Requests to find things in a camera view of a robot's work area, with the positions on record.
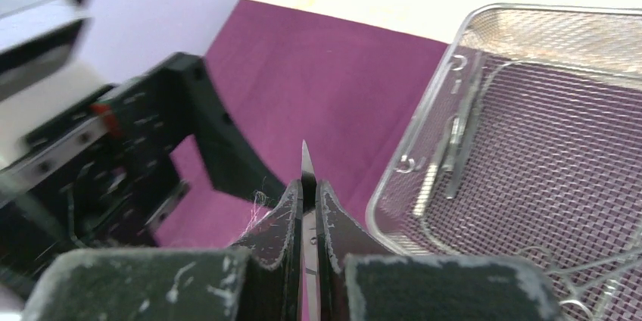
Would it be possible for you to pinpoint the steel scalpel handle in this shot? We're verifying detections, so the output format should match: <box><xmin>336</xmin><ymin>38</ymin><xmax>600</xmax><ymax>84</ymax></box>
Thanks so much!
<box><xmin>412</xmin><ymin>52</ymin><xmax>485</xmax><ymax>217</ymax></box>

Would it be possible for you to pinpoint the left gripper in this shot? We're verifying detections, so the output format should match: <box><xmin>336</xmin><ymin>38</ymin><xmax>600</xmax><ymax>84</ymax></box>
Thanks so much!
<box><xmin>1</xmin><ymin>52</ymin><xmax>285</xmax><ymax>298</ymax></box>

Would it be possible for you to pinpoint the metal mesh instrument tray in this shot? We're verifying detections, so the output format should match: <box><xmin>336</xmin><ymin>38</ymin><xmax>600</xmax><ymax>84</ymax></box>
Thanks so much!
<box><xmin>366</xmin><ymin>4</ymin><xmax>641</xmax><ymax>320</ymax></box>

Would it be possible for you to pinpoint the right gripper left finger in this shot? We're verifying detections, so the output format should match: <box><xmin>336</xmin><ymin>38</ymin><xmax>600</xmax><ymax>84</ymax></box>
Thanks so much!
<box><xmin>22</xmin><ymin>180</ymin><xmax>303</xmax><ymax>320</ymax></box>

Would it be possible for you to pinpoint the purple cloth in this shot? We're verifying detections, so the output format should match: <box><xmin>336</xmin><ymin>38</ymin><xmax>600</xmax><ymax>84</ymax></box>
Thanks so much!
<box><xmin>155</xmin><ymin>0</ymin><xmax>450</xmax><ymax>321</ymax></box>

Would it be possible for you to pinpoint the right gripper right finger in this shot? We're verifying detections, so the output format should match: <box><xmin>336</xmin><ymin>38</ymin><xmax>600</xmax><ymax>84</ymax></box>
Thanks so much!
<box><xmin>316</xmin><ymin>180</ymin><xmax>562</xmax><ymax>320</ymax></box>

